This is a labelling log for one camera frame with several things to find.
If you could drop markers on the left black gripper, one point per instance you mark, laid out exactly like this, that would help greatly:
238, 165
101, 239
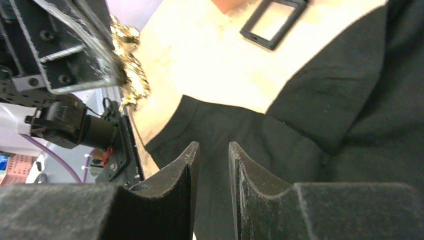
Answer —
53, 59

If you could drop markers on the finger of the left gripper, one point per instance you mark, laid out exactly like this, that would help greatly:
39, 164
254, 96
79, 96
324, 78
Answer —
97, 13

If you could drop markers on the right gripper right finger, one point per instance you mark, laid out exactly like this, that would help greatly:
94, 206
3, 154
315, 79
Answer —
268, 208

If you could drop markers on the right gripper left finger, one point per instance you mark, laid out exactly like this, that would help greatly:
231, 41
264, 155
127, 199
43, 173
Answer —
162, 207

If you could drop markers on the gold leaf brooch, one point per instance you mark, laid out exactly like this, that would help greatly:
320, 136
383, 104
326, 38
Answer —
126, 40

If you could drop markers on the black button shirt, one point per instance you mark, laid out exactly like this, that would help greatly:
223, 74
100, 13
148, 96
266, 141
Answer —
353, 113

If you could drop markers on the small black rectangular frame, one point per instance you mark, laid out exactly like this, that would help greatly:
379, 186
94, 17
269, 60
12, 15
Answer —
271, 21

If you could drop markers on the orange plastic file organizer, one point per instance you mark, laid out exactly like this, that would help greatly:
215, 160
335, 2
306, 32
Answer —
225, 6

